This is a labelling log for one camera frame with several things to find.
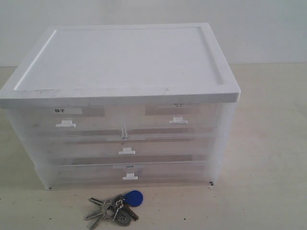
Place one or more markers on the white translucent drawer cabinet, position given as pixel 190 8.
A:
pixel 120 66

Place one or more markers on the wide translucent drawer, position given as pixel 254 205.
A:
pixel 143 174
pixel 94 152

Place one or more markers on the small drawer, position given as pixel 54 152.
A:
pixel 177 120
pixel 74 122

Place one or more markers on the top left small drawer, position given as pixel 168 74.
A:
pixel 74 122

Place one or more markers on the top right small drawer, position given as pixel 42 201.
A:
pixel 177 120

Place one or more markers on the key bunch with blue fob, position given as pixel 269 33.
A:
pixel 118 209

